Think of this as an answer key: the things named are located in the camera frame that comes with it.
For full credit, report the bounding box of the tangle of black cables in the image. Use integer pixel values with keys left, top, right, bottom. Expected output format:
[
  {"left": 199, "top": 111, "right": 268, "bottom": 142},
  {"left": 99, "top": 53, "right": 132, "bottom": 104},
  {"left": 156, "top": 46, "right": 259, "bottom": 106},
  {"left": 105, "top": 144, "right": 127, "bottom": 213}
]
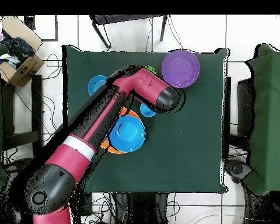
[{"left": 4, "top": 52, "right": 113, "bottom": 224}]

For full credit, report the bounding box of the black bench frame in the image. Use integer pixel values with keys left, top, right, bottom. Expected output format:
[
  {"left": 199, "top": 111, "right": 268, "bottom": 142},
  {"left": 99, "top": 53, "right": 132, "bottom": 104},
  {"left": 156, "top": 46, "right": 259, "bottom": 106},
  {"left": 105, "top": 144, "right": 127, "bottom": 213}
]
[{"left": 1, "top": 74, "right": 44, "bottom": 152}]

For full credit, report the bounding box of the large blue bowl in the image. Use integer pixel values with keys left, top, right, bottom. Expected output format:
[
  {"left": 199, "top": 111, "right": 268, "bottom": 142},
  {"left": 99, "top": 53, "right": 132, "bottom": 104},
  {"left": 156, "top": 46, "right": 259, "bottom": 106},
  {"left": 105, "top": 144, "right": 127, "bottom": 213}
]
[{"left": 107, "top": 114, "right": 147, "bottom": 153}]

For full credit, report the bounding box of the cardboard box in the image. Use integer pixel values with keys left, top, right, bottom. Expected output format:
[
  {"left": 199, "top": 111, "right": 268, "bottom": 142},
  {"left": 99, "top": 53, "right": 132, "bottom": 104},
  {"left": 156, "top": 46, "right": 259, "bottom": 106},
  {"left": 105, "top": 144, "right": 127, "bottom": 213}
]
[{"left": 0, "top": 15, "right": 46, "bottom": 88}]

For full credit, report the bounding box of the blue cup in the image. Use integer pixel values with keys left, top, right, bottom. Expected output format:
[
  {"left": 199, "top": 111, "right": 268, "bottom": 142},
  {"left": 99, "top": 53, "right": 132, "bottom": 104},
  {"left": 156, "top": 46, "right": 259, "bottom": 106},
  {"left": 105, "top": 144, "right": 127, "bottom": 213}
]
[{"left": 139, "top": 102, "right": 157, "bottom": 118}]

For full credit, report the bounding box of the large orange bowl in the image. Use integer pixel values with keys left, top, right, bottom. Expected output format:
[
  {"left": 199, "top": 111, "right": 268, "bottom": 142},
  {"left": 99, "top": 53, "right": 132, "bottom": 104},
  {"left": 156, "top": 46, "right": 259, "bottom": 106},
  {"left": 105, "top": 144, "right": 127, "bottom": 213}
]
[{"left": 99, "top": 106, "right": 143, "bottom": 155}]

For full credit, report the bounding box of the black metal chair frame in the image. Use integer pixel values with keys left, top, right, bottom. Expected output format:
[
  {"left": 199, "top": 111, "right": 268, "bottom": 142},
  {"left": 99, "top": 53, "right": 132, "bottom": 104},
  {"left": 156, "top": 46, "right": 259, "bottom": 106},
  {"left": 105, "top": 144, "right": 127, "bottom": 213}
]
[{"left": 89, "top": 14, "right": 168, "bottom": 49}]

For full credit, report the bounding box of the black pedestal foot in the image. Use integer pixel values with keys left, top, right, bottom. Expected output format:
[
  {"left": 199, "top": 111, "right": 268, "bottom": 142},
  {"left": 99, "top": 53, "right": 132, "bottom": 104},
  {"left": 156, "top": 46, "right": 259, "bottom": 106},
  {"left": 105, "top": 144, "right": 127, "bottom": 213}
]
[
  {"left": 225, "top": 159, "right": 253, "bottom": 184},
  {"left": 3, "top": 158, "right": 32, "bottom": 174}
]

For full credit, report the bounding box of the dark blue cloth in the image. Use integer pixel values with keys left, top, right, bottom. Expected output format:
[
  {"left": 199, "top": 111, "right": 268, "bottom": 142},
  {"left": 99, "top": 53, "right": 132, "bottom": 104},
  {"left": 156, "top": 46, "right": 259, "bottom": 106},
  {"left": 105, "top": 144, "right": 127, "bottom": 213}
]
[{"left": 1, "top": 32, "right": 34, "bottom": 64}]

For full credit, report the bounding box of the blue ribbed-bottom bowl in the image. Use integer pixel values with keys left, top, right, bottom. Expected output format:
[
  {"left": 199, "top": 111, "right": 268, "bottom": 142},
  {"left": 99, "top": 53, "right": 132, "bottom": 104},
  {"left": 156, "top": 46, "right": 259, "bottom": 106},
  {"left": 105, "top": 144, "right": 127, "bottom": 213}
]
[{"left": 87, "top": 75, "right": 109, "bottom": 97}]

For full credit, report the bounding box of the black equipment case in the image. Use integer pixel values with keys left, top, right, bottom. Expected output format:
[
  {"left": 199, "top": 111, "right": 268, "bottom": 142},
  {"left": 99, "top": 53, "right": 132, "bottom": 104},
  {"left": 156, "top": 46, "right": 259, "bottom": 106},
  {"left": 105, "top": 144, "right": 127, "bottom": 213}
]
[{"left": 236, "top": 78, "right": 256, "bottom": 137}]

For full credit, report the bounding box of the dark green tablecloth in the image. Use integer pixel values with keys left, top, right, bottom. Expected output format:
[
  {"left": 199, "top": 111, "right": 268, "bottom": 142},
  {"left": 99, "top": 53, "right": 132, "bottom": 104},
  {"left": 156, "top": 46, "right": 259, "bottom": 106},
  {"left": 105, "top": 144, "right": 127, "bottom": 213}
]
[{"left": 61, "top": 44, "right": 230, "bottom": 194}]

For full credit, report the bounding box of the black square floor frame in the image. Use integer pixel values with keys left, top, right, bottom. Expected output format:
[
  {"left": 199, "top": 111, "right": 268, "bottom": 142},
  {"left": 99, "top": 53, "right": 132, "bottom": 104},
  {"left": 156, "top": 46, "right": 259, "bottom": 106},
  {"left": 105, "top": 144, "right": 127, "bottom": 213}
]
[{"left": 23, "top": 15, "right": 59, "bottom": 42}]

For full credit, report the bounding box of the large purple bowl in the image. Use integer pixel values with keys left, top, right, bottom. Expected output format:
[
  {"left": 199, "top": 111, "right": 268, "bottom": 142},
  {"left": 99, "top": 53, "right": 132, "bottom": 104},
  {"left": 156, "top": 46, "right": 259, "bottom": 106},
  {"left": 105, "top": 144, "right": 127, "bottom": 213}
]
[{"left": 161, "top": 49, "right": 201, "bottom": 89}]

